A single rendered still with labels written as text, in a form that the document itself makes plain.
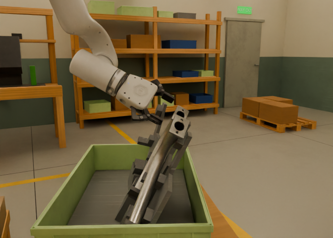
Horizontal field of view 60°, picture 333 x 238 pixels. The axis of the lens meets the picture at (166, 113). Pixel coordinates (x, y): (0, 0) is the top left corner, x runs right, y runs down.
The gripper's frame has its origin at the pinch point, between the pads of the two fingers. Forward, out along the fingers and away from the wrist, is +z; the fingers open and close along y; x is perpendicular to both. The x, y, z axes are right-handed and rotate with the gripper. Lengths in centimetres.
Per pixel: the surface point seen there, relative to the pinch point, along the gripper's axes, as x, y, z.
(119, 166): 47.9, -6.8, -4.7
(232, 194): 179, 68, 101
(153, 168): -1.7, -19.4, 4.8
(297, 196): 159, 89, 154
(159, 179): -2.0, -21.5, 7.6
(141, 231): -5.9, -35.8, 8.3
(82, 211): 25.3, -33.1, -7.4
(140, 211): -3.0, -31.2, 6.5
